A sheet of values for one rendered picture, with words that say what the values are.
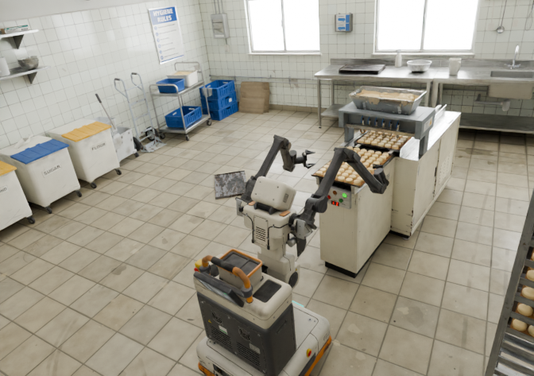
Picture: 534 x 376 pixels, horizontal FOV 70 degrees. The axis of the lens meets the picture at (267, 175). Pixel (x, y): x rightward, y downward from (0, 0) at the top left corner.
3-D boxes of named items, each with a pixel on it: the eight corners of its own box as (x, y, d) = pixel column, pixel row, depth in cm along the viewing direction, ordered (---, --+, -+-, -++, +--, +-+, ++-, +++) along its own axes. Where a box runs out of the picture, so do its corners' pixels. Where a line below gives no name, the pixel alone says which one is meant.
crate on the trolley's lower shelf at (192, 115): (184, 116, 690) (182, 106, 681) (203, 117, 676) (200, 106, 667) (166, 127, 645) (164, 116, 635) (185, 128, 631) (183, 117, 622)
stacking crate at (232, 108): (222, 109, 769) (221, 99, 760) (238, 110, 749) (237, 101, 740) (203, 118, 725) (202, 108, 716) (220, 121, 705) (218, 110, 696)
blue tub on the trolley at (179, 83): (168, 87, 636) (166, 78, 629) (187, 88, 619) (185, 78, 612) (156, 92, 612) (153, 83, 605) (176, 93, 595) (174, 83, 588)
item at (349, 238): (357, 226, 378) (357, 142, 337) (390, 237, 358) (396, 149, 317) (319, 267, 330) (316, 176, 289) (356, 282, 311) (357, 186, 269)
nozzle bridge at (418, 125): (354, 133, 372) (355, 99, 356) (431, 145, 330) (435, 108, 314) (338, 145, 350) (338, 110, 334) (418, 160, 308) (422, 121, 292)
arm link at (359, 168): (338, 157, 231) (352, 157, 222) (342, 149, 232) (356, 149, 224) (371, 194, 255) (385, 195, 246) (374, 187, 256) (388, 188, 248)
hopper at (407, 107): (362, 100, 350) (362, 86, 344) (424, 107, 318) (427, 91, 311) (347, 110, 331) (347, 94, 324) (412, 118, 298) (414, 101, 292)
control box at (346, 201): (323, 199, 296) (323, 184, 289) (351, 207, 282) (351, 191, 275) (321, 201, 293) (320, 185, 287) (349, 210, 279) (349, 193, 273)
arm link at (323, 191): (334, 141, 227) (347, 141, 219) (346, 153, 235) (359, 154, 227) (302, 206, 214) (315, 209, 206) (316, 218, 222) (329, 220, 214)
